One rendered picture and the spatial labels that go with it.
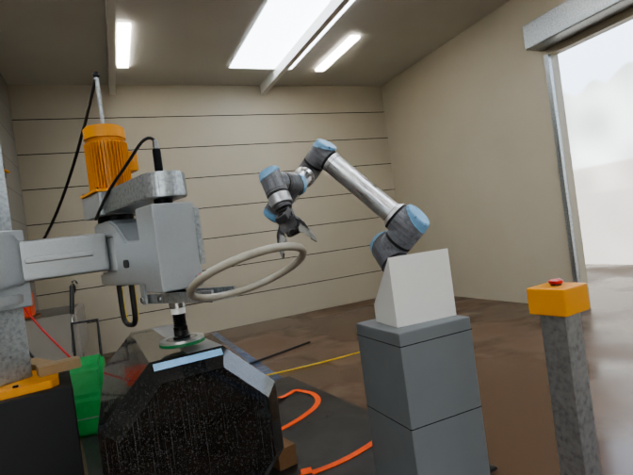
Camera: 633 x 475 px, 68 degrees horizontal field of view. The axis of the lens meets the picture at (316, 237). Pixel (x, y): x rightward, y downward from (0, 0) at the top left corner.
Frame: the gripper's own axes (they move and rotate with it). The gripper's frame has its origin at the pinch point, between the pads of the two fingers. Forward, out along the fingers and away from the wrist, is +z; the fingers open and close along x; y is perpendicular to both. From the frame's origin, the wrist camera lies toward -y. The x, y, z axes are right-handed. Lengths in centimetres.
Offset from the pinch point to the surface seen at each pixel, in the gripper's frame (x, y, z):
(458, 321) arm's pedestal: -37, 66, 46
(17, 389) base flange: 162, 8, -6
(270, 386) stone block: 60, 59, 39
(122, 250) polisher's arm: 102, 35, -56
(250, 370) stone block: 64, 50, 29
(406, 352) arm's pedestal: -12, 47, 49
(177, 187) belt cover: 50, 18, -61
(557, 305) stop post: -69, -13, 53
